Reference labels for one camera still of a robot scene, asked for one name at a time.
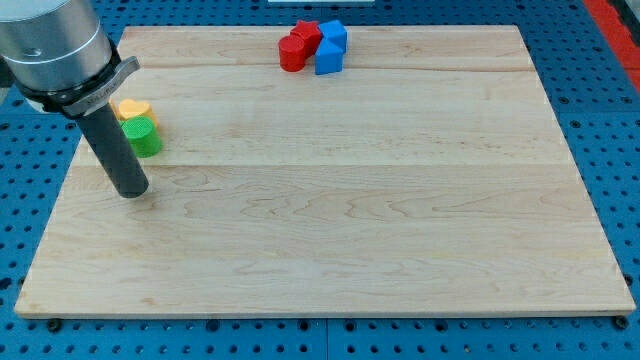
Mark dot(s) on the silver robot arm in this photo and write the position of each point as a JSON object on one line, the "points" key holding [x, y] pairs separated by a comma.
{"points": [[60, 56]]}

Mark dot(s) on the wooden board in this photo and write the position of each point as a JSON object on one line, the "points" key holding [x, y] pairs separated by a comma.
{"points": [[428, 179]]}

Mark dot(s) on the blue triangular block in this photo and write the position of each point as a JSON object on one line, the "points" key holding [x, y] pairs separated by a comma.
{"points": [[328, 58]]}

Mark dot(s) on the red cylinder block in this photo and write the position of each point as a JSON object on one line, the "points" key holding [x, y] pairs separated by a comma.
{"points": [[292, 53]]}

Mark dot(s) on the red star block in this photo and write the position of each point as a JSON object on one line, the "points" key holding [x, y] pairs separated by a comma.
{"points": [[310, 33]]}

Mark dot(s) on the blue cube block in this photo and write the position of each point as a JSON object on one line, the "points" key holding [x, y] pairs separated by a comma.
{"points": [[335, 32]]}

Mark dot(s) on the green cylinder block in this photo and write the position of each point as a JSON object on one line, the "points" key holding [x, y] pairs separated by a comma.
{"points": [[142, 136]]}

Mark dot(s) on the yellow heart block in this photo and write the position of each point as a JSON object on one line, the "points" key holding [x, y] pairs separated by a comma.
{"points": [[127, 109]]}

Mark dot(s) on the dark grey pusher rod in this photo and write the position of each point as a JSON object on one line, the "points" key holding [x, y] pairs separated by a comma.
{"points": [[113, 151]]}

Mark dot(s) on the red strip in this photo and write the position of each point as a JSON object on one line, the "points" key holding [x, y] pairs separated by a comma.
{"points": [[618, 36]]}

